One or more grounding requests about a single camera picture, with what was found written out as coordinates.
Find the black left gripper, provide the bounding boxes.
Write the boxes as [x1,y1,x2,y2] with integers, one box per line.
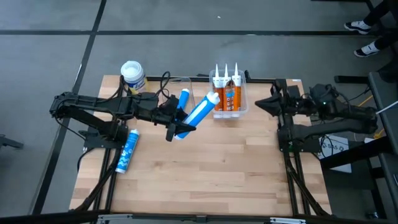
[145,94,197,142]

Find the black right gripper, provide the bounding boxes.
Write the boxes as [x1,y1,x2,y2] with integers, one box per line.
[254,78,312,126]

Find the blue silicone tube white cap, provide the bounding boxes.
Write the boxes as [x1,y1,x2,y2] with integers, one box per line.
[173,91,221,141]
[115,129,141,174]
[176,88,191,110]

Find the orange sealant tube white nozzle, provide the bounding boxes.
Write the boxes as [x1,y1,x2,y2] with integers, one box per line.
[231,62,243,118]
[212,63,224,118]
[221,63,236,118]

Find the Lysol wipes canister white lid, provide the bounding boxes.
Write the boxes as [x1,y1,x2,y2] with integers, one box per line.
[120,60,149,94]

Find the clear plastic bin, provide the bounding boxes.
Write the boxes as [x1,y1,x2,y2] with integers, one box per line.
[160,76,200,124]
[208,68,249,119]

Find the white paper sign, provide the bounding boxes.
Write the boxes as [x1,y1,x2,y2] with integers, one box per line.
[320,134,353,174]

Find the black side desk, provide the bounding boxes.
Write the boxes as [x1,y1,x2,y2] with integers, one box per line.
[334,70,398,224]

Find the person's white shoe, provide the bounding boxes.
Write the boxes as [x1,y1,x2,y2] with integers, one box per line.
[353,42,381,58]
[344,20,373,35]

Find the person's leg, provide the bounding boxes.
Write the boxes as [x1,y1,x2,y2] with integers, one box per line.
[362,0,398,27]
[374,27,398,51]

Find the black stand foot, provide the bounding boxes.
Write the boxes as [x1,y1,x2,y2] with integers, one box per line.
[0,135,25,149]

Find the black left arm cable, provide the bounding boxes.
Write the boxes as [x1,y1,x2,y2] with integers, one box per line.
[155,70,172,100]

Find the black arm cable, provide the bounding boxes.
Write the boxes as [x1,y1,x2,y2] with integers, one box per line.
[309,130,336,156]
[155,70,172,100]

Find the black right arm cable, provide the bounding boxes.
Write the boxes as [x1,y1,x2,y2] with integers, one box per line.
[309,130,336,156]

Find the yellow floor cable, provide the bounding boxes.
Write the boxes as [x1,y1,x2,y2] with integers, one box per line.
[359,95,386,139]

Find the black aluminium table frame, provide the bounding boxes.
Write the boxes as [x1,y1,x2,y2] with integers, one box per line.
[0,74,398,224]

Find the white floor cable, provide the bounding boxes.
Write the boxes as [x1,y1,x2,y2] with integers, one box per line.
[374,100,398,116]

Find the silver metal bracket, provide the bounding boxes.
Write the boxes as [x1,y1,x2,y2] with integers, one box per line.
[269,217,307,224]
[97,213,134,224]

